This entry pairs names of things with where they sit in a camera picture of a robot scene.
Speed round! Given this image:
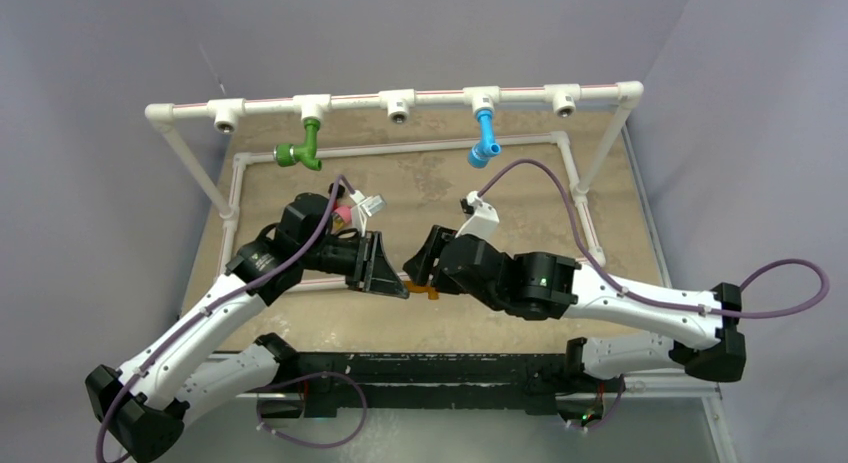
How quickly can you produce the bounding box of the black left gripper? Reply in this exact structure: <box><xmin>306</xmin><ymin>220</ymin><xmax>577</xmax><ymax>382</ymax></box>
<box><xmin>300</xmin><ymin>228</ymin><xmax>409</xmax><ymax>297</ymax></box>

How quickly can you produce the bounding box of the orange water faucet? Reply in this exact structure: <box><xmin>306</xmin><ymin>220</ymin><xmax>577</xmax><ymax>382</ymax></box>
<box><xmin>404</xmin><ymin>281</ymin><xmax>440</xmax><ymax>301</ymax></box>

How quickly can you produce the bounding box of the white PVC pipe frame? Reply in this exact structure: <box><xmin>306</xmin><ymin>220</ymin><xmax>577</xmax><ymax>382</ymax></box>
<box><xmin>145</xmin><ymin>81</ymin><xmax>644</xmax><ymax>265</ymax></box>

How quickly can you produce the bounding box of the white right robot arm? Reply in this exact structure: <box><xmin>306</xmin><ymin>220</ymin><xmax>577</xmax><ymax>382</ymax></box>
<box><xmin>402</xmin><ymin>225</ymin><xmax>747</xmax><ymax>390</ymax></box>

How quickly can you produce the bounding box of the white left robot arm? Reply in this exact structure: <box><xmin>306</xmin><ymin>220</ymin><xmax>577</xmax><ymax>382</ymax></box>
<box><xmin>85</xmin><ymin>191</ymin><xmax>409</xmax><ymax>462</ymax></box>

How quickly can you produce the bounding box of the blue water faucet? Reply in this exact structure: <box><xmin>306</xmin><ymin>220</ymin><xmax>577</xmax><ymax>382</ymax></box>
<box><xmin>467</xmin><ymin>109</ymin><xmax>501</xmax><ymax>169</ymax></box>

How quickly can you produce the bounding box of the green water faucet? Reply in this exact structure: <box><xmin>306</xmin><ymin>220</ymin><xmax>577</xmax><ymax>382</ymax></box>
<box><xmin>273</xmin><ymin>118</ymin><xmax>322</xmax><ymax>171</ymax></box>

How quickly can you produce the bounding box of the pink capped colourful bottle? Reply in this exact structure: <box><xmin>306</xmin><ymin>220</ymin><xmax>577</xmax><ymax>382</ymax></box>
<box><xmin>331</xmin><ymin>205</ymin><xmax>352</xmax><ymax>234</ymax></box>

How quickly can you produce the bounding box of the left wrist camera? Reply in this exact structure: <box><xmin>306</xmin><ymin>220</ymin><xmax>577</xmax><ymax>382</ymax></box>
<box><xmin>350</xmin><ymin>190</ymin><xmax>387</xmax><ymax>236</ymax></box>

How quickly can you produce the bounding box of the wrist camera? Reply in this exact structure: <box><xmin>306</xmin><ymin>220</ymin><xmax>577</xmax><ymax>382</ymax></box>
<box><xmin>455</xmin><ymin>191</ymin><xmax>500</xmax><ymax>240</ymax></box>
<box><xmin>350</xmin><ymin>190</ymin><xmax>387</xmax><ymax>236</ymax></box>

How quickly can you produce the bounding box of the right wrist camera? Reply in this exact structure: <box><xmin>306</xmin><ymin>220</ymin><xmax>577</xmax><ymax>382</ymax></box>
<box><xmin>455</xmin><ymin>191</ymin><xmax>500</xmax><ymax>240</ymax></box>

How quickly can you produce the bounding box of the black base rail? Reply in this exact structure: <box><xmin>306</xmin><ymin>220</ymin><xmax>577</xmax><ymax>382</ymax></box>
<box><xmin>258</xmin><ymin>352</ymin><xmax>624</xmax><ymax>421</ymax></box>

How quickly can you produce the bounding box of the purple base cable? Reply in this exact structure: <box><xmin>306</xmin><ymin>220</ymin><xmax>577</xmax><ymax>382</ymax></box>
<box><xmin>254</xmin><ymin>370</ymin><xmax>369</xmax><ymax>450</ymax></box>

